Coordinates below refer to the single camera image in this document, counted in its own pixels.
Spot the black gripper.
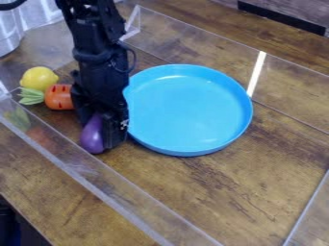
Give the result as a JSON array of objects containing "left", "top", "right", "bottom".
[{"left": 72, "top": 47, "right": 128, "bottom": 149}]

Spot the purple toy eggplant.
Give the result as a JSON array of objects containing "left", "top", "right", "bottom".
[{"left": 80, "top": 113, "right": 104, "bottom": 154}]

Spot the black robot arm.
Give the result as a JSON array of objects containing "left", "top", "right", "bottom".
[{"left": 55, "top": 0, "right": 136, "bottom": 154}]

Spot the blue round tray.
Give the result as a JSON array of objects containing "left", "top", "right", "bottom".
[{"left": 123, "top": 64, "right": 253, "bottom": 157}]

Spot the orange toy carrot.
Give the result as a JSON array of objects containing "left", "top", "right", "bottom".
[{"left": 19, "top": 84, "right": 75, "bottom": 111}]

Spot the yellow toy lemon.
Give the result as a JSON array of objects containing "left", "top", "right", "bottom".
[{"left": 19, "top": 66, "right": 59, "bottom": 91}]

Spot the grey patterned curtain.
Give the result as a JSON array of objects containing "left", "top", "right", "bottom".
[{"left": 0, "top": 0, "right": 63, "bottom": 58}]

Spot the dark bar at back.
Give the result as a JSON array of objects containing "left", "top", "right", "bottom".
[{"left": 238, "top": 0, "right": 326, "bottom": 37}]

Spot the clear acrylic enclosure wall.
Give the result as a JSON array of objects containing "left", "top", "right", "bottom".
[{"left": 0, "top": 0, "right": 329, "bottom": 246}]

